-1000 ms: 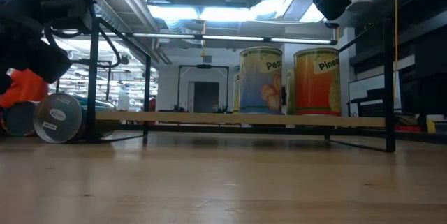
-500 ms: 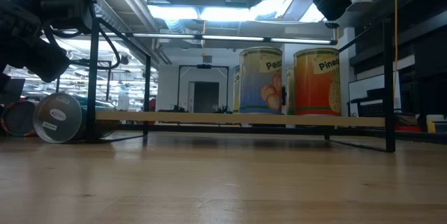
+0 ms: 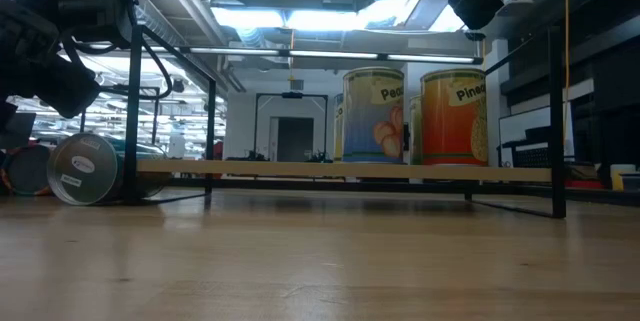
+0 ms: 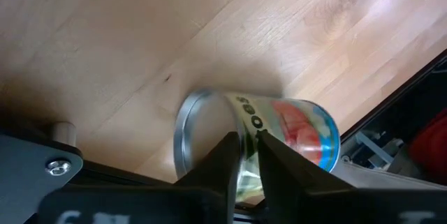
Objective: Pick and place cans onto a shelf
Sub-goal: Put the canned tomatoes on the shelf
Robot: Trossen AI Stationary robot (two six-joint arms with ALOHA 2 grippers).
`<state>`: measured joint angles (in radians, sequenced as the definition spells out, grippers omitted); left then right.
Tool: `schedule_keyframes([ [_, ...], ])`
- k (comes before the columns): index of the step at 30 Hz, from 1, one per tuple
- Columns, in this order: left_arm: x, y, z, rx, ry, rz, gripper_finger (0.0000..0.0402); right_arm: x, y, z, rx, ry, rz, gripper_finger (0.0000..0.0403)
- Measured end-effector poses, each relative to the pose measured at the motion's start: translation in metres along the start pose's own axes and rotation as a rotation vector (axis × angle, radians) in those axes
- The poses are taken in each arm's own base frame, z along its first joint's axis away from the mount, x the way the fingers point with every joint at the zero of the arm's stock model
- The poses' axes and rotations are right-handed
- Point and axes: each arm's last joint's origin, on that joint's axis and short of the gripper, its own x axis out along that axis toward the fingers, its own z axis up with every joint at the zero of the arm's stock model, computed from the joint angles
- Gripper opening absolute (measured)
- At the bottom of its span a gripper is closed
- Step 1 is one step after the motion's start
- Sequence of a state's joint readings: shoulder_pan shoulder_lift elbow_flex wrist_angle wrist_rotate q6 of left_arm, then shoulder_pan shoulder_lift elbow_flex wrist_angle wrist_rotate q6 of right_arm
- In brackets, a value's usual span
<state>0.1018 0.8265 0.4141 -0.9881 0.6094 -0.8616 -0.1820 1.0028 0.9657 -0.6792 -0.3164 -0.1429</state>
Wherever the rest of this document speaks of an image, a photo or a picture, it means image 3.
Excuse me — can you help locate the peaches label food can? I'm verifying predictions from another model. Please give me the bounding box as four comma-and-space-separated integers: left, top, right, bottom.
341, 66, 406, 165

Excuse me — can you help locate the orange pineapple label food can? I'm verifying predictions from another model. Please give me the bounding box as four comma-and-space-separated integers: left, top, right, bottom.
419, 68, 490, 167

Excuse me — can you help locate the white red green food can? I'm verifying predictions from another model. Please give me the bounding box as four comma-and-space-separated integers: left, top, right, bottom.
0, 142, 55, 197

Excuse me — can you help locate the long LED light bar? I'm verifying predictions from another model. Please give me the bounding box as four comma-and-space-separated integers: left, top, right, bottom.
149, 44, 485, 66

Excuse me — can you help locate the black perforated box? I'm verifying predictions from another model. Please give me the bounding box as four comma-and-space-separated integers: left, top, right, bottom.
499, 125, 554, 169

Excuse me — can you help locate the red flat box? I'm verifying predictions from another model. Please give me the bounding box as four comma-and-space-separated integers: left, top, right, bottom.
564, 179, 606, 191

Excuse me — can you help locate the yellow and white container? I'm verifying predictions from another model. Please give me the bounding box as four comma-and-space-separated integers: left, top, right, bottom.
608, 163, 640, 192

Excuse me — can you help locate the dark grey monitor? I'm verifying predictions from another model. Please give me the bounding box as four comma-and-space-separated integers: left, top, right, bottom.
0, 110, 37, 151

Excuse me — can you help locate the wooden shelf with black frame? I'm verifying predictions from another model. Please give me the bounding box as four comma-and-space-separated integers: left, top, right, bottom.
122, 24, 569, 220

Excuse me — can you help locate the black table frame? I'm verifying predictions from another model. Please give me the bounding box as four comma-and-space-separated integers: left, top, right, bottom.
167, 176, 640, 208

